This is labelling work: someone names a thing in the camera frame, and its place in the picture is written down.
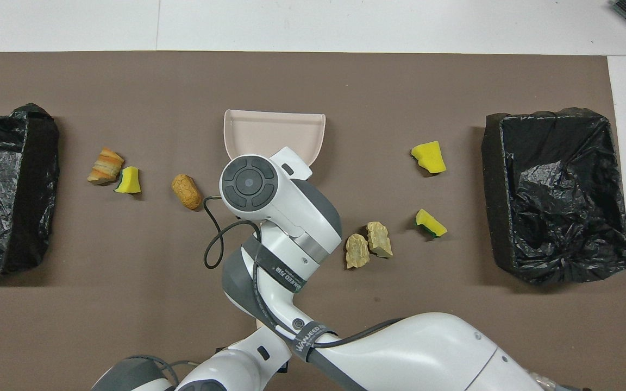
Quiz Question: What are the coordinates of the large yellow sponge chunk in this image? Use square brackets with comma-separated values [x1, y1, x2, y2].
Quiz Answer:
[411, 141, 448, 175]

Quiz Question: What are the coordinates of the beige plastic dustpan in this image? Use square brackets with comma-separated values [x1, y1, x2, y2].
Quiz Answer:
[223, 109, 327, 166]

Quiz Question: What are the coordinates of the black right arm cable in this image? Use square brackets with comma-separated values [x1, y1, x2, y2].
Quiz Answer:
[203, 195, 406, 351]

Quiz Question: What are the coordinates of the striped orange bread piece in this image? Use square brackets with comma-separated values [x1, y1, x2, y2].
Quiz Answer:
[86, 147, 126, 186]

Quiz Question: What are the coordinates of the yellow green sponge wedge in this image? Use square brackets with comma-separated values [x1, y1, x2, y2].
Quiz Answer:
[415, 209, 448, 239]
[114, 166, 142, 195]

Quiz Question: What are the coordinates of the brown oval bread roll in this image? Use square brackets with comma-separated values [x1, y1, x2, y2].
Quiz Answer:
[171, 173, 203, 211]

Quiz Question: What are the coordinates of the tan rock piece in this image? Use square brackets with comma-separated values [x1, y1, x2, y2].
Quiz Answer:
[366, 221, 393, 258]
[345, 233, 371, 269]

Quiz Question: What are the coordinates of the brown table mat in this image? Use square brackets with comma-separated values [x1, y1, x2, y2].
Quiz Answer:
[0, 52, 626, 391]

